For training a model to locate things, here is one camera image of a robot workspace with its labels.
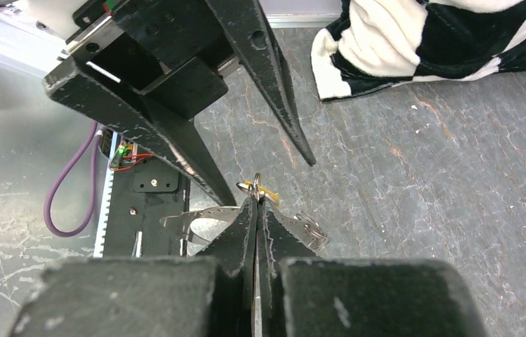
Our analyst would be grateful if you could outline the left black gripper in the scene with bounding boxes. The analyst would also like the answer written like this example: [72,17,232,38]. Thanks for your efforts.
[43,0,317,206]

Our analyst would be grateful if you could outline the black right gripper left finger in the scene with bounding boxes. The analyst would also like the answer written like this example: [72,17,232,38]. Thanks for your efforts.
[9,197,258,336]

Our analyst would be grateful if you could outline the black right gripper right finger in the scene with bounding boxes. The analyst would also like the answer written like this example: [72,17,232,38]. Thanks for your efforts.
[256,199,487,336]

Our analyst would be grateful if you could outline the yellow tagged key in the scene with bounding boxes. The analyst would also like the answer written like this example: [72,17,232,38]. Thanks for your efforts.
[236,181,280,206]

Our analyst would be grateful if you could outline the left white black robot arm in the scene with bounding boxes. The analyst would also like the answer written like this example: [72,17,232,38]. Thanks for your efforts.
[0,1,316,206]

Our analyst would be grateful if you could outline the black white checkered cloth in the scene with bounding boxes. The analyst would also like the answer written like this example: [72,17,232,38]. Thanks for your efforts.
[310,1,526,101]

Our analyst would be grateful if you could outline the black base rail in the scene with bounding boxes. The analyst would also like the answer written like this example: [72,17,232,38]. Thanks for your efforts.
[102,145,190,258]

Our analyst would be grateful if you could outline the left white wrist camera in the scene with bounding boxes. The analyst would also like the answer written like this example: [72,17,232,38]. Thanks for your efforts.
[14,0,107,39]

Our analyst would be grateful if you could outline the white toothed cable duct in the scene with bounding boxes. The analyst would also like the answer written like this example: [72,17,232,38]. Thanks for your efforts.
[93,132,119,258]

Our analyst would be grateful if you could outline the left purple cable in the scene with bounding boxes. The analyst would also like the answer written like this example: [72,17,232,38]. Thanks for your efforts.
[43,121,105,239]

